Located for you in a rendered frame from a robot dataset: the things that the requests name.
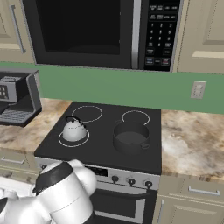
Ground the silver microwave door handle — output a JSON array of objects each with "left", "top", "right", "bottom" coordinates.
[{"left": 130, "top": 0, "right": 143, "bottom": 70}]

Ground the dark grey cooking pot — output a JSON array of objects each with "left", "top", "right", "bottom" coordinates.
[{"left": 112, "top": 119, "right": 151, "bottom": 157}]

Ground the black oven door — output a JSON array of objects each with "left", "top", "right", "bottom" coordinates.
[{"left": 88, "top": 187, "right": 158, "bottom": 224}]

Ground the beige wall socket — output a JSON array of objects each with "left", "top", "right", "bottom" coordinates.
[{"left": 190, "top": 80, "right": 207, "bottom": 101}]

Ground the black microwave door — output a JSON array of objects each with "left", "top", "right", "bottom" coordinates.
[{"left": 22, "top": 0, "right": 144, "bottom": 71}]

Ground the silver cupboard door handle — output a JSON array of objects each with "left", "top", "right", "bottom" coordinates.
[
  {"left": 9, "top": 3, "right": 27, "bottom": 55},
  {"left": 157, "top": 199, "right": 165, "bottom": 224}
]

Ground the beige drawer front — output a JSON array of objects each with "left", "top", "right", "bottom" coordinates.
[
  {"left": 157, "top": 174, "right": 224, "bottom": 207},
  {"left": 0, "top": 149, "right": 40, "bottom": 178}
]

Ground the silver drawer handle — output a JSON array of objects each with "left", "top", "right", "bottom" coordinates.
[
  {"left": 187, "top": 185, "right": 222, "bottom": 197},
  {"left": 0, "top": 156, "right": 26, "bottom": 165}
]

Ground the white kettle with black handle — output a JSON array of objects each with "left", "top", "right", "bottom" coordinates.
[{"left": 62, "top": 115, "right": 88, "bottom": 144}]

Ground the beige base cupboard door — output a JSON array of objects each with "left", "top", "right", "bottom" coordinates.
[{"left": 152, "top": 197, "right": 224, "bottom": 224}]

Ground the black stove with silver front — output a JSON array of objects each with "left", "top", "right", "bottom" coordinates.
[{"left": 33, "top": 101, "right": 163, "bottom": 224}]

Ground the beige wall cupboard door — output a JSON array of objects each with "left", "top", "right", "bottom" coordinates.
[
  {"left": 0, "top": 0, "right": 37, "bottom": 65},
  {"left": 175, "top": 0, "right": 224, "bottom": 75}
]

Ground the silver black coffee machine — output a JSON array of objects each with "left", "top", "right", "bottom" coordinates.
[{"left": 0, "top": 67, "right": 44, "bottom": 128}]

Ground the silver oven door handle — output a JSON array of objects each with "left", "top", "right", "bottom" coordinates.
[{"left": 95, "top": 188, "right": 148, "bottom": 201}]

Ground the black microwave oven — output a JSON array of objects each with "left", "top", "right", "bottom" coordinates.
[{"left": 21, "top": 0, "right": 186, "bottom": 74}]

